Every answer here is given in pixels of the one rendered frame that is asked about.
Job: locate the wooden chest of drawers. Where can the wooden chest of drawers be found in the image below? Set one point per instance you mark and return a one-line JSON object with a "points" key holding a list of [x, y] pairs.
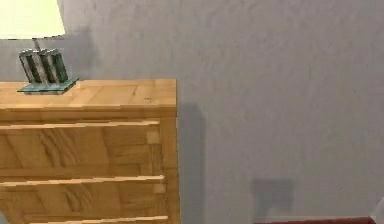
{"points": [[100, 150]]}

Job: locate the table lamp with white shade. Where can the table lamp with white shade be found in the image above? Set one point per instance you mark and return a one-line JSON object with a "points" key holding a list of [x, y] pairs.
{"points": [[43, 68]]}

